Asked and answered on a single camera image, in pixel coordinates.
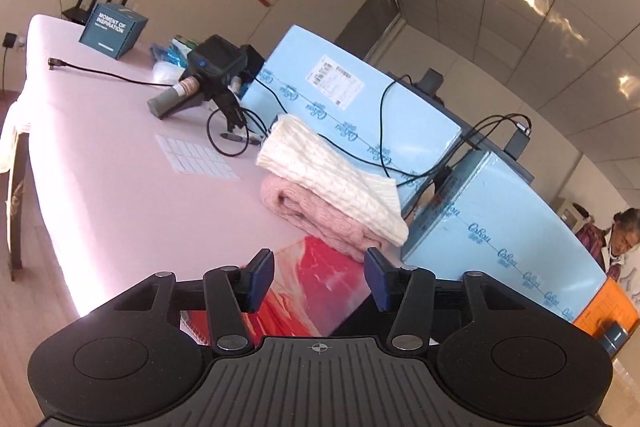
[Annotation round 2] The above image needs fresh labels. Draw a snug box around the white shipping label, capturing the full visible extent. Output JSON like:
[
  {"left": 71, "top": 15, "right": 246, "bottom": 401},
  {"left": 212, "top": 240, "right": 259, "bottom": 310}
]
[{"left": 306, "top": 54, "right": 363, "bottom": 110}]

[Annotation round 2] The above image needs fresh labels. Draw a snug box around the plain blue box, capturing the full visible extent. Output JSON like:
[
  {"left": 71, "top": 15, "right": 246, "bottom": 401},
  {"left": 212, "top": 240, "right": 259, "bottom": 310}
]
[{"left": 400, "top": 151, "right": 608, "bottom": 323}]

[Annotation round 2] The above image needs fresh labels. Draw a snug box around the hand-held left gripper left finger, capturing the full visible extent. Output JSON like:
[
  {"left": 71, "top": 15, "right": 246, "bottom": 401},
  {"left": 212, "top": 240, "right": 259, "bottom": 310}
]
[{"left": 80, "top": 249, "right": 275, "bottom": 355}]

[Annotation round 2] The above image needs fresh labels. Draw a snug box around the white sticker sheet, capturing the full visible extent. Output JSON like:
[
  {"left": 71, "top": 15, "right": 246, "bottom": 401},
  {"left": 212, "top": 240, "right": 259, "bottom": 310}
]
[{"left": 154, "top": 134, "right": 241, "bottom": 181}]

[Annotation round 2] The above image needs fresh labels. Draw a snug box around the white knit sweater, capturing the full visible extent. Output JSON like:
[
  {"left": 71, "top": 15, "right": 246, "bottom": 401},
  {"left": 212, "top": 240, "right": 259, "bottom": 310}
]
[{"left": 256, "top": 114, "right": 410, "bottom": 248}]

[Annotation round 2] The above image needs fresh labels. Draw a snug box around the dark door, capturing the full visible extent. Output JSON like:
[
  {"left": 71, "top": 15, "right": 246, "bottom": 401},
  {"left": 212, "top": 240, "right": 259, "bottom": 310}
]
[{"left": 332, "top": 0, "right": 403, "bottom": 62}]

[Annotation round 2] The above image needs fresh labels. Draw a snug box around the blue plastic bag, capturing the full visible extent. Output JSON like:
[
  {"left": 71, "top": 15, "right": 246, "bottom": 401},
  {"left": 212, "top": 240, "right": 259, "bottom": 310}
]
[{"left": 151, "top": 38, "right": 201, "bottom": 68}]

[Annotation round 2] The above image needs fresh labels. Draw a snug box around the hanging white cloth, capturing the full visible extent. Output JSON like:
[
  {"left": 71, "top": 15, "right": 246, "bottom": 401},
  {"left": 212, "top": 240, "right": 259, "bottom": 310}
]
[{"left": 0, "top": 99, "right": 33, "bottom": 175}]

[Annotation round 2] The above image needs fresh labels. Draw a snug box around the orange box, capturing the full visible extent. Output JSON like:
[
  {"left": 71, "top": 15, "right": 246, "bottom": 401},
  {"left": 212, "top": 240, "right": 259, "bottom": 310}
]
[{"left": 572, "top": 279, "right": 628, "bottom": 338}]

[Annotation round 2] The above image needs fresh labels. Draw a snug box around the looped black cable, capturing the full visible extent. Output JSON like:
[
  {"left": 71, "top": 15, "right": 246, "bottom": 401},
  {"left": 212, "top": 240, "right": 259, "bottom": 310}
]
[{"left": 207, "top": 104, "right": 266, "bottom": 158}]

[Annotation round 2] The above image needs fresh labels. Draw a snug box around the teal printed box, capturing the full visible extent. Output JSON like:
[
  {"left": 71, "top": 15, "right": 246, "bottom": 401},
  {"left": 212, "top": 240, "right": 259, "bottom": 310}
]
[{"left": 79, "top": 2, "right": 149, "bottom": 59}]

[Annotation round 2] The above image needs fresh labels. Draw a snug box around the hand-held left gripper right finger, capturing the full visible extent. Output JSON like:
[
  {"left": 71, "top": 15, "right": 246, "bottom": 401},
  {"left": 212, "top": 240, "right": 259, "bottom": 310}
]
[{"left": 364, "top": 247, "right": 571, "bottom": 353}]

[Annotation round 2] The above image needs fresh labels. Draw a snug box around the blue box with shipping label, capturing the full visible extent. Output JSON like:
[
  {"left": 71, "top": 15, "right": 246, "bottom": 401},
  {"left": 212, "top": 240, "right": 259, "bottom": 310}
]
[{"left": 240, "top": 25, "right": 463, "bottom": 212}]

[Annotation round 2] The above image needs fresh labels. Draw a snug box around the red printed poster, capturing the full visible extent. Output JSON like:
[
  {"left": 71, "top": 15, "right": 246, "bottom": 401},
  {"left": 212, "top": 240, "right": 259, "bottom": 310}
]
[{"left": 182, "top": 236, "right": 406, "bottom": 345}]

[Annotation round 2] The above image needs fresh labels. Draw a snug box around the grey power adapter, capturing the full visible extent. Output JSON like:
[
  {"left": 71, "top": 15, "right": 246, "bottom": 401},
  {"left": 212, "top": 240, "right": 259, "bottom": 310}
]
[{"left": 411, "top": 68, "right": 446, "bottom": 104}]

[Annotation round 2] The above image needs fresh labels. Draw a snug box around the white plastic bag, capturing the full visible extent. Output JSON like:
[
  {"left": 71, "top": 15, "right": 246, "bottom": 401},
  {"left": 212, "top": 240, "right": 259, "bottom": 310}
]
[{"left": 151, "top": 61, "right": 187, "bottom": 85}]

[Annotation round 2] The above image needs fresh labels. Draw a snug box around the pink knit sweater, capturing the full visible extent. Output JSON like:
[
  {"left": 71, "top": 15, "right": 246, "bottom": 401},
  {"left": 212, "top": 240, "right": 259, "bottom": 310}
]
[{"left": 260, "top": 174, "right": 396, "bottom": 264}]

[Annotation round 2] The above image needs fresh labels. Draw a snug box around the black power adapter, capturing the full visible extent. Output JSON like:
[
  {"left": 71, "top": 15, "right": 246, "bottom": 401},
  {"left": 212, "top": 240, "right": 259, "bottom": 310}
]
[{"left": 502, "top": 122, "right": 533, "bottom": 160}]

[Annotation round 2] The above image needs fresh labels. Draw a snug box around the wooden table leg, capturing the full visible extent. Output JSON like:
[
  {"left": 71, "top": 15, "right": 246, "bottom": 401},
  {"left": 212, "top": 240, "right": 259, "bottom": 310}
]
[{"left": 5, "top": 127, "right": 31, "bottom": 283}]

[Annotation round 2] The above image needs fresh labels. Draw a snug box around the black cable with plug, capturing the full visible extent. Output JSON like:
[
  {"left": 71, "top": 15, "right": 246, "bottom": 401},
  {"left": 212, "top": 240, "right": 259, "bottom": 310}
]
[{"left": 47, "top": 57, "right": 171, "bottom": 86}]

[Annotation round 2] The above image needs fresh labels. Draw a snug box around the black router with antennas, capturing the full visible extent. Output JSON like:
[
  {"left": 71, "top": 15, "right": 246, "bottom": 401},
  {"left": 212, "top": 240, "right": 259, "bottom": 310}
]
[{"left": 61, "top": 0, "right": 130, "bottom": 26}]

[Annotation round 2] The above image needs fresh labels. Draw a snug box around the idle black gripper device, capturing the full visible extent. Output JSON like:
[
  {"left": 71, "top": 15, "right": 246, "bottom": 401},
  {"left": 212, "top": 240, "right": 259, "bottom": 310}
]
[{"left": 147, "top": 34, "right": 266, "bottom": 132}]

